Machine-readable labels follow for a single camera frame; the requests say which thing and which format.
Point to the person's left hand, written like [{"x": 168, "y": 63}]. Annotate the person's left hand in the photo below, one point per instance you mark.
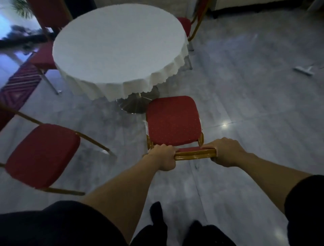
[{"x": 163, "y": 157}]

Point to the person's right hand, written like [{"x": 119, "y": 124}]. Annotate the person's right hand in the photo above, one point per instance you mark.
[{"x": 227, "y": 152}]

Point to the person's left fingers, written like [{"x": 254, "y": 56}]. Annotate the person's left fingers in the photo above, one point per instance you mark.
[{"x": 172, "y": 153}]

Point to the person's right thumb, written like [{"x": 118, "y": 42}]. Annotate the person's right thumb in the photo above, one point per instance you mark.
[{"x": 209, "y": 146}]

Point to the red chair with gold frame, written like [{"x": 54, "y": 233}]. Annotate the red chair with gold frame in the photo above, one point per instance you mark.
[
  {"x": 186, "y": 24},
  {"x": 41, "y": 154},
  {"x": 173, "y": 120},
  {"x": 43, "y": 57}
]

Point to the person's right forearm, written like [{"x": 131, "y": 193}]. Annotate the person's right forearm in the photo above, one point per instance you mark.
[{"x": 273, "y": 181}]

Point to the person's left forearm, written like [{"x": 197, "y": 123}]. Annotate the person's left forearm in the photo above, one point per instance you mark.
[{"x": 124, "y": 192}]

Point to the person's black trousers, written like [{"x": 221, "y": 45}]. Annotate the person's black trousers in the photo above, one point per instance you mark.
[{"x": 207, "y": 237}]

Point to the white round tablecloth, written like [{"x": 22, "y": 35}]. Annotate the white round tablecloth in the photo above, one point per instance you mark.
[{"x": 119, "y": 45}]

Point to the person's black shirt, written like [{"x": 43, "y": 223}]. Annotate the person's black shirt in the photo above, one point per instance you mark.
[{"x": 50, "y": 228}]

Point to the white cabinet with dark base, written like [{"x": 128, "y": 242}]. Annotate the white cabinet with dark base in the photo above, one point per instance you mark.
[{"x": 253, "y": 6}]

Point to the red patterned carpet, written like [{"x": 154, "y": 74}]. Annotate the red patterned carpet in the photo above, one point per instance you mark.
[{"x": 17, "y": 88}]

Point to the green potted plant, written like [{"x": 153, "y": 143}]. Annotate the green potted plant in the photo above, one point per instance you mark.
[{"x": 21, "y": 9}]

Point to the metal table pedestal base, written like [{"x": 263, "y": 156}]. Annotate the metal table pedestal base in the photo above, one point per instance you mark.
[{"x": 135, "y": 104}]

